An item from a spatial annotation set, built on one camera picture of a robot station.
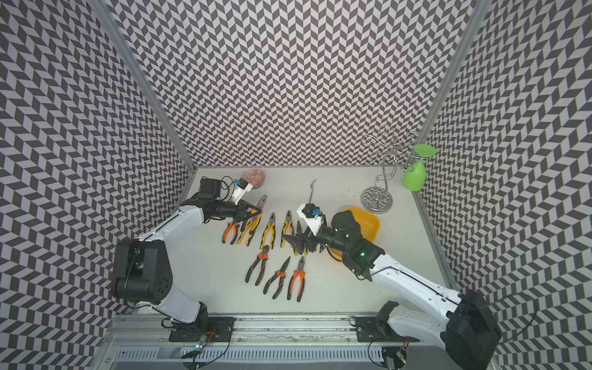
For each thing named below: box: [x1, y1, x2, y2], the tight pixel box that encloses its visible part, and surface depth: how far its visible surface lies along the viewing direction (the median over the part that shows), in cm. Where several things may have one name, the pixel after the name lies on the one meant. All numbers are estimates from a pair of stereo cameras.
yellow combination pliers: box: [236, 194, 268, 247], surface depth 86 cm
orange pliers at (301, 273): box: [286, 255, 307, 303], surface depth 84 cm
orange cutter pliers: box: [222, 222, 240, 245], surface depth 96 cm
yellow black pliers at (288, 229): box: [280, 210, 295, 249], surface depth 98 cm
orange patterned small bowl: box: [241, 168, 266, 190], surface depth 114 cm
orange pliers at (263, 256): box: [245, 245, 270, 286], surface depth 88 cm
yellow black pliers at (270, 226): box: [259, 211, 276, 250], surface depth 98 cm
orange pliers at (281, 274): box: [262, 255, 291, 300], surface depth 84 cm
